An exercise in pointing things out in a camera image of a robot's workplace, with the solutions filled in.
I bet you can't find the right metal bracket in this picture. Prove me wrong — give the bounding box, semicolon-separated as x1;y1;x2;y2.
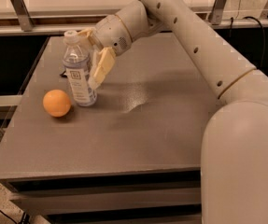
208;0;227;25

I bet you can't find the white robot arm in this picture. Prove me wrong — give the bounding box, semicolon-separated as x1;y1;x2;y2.
80;0;268;224

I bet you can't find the black cable right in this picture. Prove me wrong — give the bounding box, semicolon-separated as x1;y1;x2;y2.
228;15;267;70

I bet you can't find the metal rail frame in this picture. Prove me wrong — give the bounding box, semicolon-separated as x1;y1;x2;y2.
0;10;268;36

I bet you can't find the grey drawer cabinet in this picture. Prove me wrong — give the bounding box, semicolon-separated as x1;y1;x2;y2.
0;33;218;224

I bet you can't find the clear blue plastic water bottle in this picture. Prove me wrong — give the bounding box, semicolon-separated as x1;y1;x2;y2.
63;30;97;106

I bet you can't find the orange fruit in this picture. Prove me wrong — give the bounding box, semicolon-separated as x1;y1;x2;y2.
43;90;71;118

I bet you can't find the black cable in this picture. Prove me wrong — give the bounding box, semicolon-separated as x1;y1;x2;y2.
0;197;29;224
228;15;267;70

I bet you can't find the metal bracket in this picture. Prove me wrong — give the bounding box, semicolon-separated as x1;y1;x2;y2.
208;0;227;25
10;0;34;32

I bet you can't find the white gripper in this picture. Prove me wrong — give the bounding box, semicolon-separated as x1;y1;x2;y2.
78;15;132;90

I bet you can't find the black cable bottom left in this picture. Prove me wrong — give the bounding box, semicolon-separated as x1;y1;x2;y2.
0;197;29;224

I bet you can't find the black snack packet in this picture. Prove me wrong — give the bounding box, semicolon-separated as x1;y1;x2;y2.
60;70;67;77

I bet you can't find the left metal bracket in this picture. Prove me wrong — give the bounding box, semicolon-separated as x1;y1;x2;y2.
10;0;34;32

